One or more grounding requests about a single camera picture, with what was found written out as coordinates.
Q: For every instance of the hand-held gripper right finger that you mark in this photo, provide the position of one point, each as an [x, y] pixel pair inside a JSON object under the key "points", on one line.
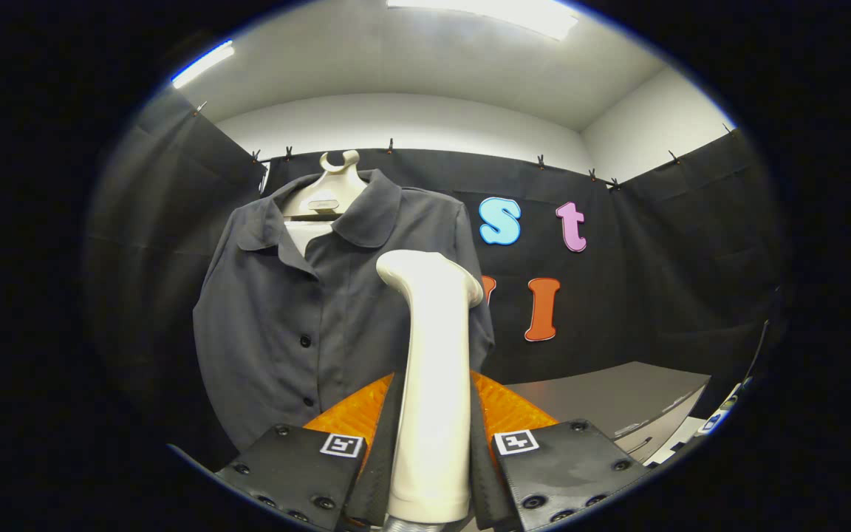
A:
{"points": [[483, 473]]}

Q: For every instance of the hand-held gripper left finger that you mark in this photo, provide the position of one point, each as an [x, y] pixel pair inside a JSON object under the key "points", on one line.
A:
{"points": [[380, 480]]}

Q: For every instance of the dark grey button shirt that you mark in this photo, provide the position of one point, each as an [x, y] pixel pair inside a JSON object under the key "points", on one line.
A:
{"points": [[278, 325]]}

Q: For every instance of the cream garment hanger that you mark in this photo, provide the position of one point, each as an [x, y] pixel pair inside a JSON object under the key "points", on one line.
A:
{"points": [[329, 196]]}

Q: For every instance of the grey top drawer cabinet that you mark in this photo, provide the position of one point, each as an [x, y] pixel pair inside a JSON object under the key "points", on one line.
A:
{"points": [[603, 391]]}

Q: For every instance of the white side table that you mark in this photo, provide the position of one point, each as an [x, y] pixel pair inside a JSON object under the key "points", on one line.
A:
{"points": [[684, 436]]}

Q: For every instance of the black backdrop cloth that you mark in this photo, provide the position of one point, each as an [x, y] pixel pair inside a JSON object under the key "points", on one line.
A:
{"points": [[654, 295]]}

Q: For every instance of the row of black cloth clips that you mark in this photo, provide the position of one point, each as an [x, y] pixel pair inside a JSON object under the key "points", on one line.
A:
{"points": [[390, 145]]}

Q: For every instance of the narrow ceiling light panel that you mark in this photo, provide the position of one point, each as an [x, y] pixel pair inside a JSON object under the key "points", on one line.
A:
{"points": [[204, 64]]}

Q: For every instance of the large ceiling light panel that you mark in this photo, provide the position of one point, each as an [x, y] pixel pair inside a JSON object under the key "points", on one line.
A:
{"points": [[514, 15]]}

